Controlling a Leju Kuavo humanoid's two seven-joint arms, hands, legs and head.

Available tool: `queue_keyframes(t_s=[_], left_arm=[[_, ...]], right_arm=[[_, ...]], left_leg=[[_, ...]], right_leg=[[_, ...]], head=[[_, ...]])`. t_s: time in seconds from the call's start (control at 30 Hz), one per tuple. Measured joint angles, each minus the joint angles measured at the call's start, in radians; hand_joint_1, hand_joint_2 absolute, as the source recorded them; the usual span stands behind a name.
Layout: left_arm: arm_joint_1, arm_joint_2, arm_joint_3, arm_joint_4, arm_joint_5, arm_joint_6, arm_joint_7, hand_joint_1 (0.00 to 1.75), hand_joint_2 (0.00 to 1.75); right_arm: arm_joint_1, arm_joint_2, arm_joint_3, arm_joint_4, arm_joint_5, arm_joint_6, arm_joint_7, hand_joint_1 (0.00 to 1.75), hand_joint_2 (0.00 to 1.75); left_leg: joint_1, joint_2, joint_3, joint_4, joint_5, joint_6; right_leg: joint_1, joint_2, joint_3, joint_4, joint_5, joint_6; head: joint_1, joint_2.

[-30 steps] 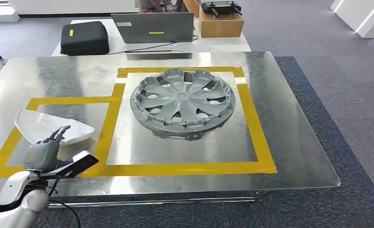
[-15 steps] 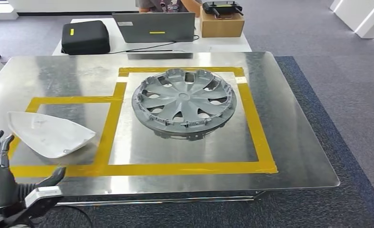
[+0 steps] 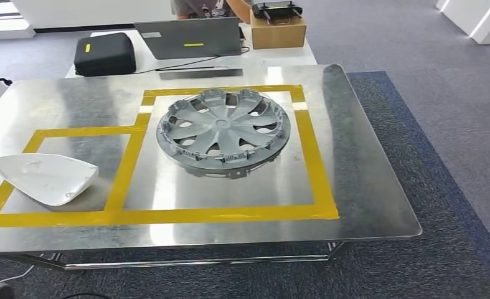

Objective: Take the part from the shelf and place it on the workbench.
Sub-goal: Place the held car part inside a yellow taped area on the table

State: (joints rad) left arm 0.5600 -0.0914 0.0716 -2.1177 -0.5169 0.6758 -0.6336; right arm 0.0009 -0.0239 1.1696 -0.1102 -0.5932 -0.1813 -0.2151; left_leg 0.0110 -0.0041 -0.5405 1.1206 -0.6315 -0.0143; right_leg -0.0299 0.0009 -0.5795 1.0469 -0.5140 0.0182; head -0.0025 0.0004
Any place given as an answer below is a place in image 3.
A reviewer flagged grey wheel hubcap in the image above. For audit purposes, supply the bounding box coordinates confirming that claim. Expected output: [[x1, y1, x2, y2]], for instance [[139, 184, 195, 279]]
[[156, 87, 291, 180]]

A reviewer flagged thin white floor cable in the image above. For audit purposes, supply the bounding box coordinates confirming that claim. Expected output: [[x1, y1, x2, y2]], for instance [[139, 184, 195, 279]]
[[0, 263, 35, 285]]

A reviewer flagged white plastic shell part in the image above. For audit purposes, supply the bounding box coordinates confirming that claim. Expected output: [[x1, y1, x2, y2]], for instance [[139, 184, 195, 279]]
[[0, 153, 100, 207]]

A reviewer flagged grey laptop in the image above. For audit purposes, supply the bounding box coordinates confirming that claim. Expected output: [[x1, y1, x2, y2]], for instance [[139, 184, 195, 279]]
[[134, 16, 243, 60]]

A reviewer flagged black laptop cable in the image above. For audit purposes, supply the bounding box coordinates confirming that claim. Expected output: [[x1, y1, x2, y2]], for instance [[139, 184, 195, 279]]
[[133, 45, 250, 76]]

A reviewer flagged steel workbench table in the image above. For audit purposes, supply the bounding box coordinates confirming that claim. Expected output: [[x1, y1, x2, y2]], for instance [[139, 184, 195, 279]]
[[0, 64, 423, 271]]

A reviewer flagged black zip case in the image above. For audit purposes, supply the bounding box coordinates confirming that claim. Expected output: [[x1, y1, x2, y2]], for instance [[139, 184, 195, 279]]
[[73, 32, 137, 78]]

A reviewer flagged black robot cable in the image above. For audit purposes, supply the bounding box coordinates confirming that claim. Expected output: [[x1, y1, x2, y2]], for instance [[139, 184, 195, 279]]
[[59, 292, 113, 299]]

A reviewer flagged cardboard box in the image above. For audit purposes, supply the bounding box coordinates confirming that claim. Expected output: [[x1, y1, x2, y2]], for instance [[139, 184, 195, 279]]
[[250, 10, 308, 50]]

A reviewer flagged white lit plinth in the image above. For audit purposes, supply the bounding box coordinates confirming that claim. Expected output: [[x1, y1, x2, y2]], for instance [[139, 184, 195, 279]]
[[434, 0, 490, 45], [0, 0, 36, 41]]

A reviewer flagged person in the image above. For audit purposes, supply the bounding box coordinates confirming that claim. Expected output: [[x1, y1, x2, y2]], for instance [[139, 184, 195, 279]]
[[170, 0, 254, 25]]

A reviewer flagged white table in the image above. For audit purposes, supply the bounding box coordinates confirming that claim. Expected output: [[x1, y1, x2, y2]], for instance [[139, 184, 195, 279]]
[[65, 24, 318, 79]]

